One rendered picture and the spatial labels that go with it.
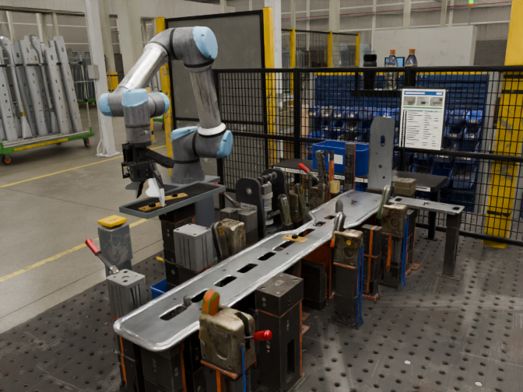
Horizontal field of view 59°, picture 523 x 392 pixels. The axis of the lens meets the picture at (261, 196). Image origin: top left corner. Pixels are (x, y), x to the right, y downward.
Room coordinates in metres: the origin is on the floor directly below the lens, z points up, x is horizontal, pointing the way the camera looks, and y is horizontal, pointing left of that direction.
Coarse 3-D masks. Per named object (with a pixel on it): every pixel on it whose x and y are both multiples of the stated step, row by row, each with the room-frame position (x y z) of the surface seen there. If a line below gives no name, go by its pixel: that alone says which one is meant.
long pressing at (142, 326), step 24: (360, 192) 2.03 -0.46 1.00; (312, 216) 1.71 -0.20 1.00; (360, 216) 1.70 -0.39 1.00; (264, 240) 1.48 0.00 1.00; (288, 240) 1.48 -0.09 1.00; (312, 240) 1.47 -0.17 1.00; (216, 264) 1.29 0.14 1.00; (240, 264) 1.29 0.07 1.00; (264, 264) 1.29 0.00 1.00; (288, 264) 1.29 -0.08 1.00; (192, 288) 1.15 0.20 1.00; (216, 288) 1.15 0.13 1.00; (240, 288) 1.14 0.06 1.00; (144, 312) 1.03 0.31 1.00; (168, 312) 1.03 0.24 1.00; (192, 312) 1.02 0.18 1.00; (144, 336) 0.92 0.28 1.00; (168, 336) 0.92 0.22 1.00
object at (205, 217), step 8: (208, 176) 2.03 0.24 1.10; (168, 184) 1.90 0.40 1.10; (176, 184) 1.89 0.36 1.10; (184, 184) 1.89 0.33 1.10; (200, 200) 1.89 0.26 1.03; (208, 200) 1.94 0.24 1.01; (200, 208) 1.89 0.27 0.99; (208, 208) 1.94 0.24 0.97; (200, 216) 1.89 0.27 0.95; (208, 216) 1.93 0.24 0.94; (200, 224) 1.88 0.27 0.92; (208, 224) 1.93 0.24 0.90
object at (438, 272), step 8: (448, 216) 1.76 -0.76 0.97; (456, 216) 1.74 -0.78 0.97; (448, 224) 1.75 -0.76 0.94; (456, 224) 1.74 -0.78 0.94; (448, 232) 1.76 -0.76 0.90; (456, 232) 1.74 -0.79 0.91; (448, 240) 1.75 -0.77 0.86; (456, 240) 1.75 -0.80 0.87; (448, 248) 1.75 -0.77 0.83; (456, 248) 1.77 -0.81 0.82; (448, 256) 1.75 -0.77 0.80; (456, 256) 1.77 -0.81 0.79; (448, 264) 1.75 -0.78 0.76; (440, 272) 1.79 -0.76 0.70; (448, 272) 1.75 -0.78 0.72; (456, 280) 1.72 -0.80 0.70
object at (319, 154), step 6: (318, 150) 1.97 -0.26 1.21; (318, 156) 1.95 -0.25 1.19; (324, 156) 1.97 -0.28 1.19; (318, 162) 1.95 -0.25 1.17; (324, 162) 1.96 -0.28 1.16; (318, 168) 1.95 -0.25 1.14; (324, 168) 1.96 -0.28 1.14; (318, 174) 1.95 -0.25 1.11; (324, 174) 1.96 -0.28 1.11; (324, 180) 1.96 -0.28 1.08
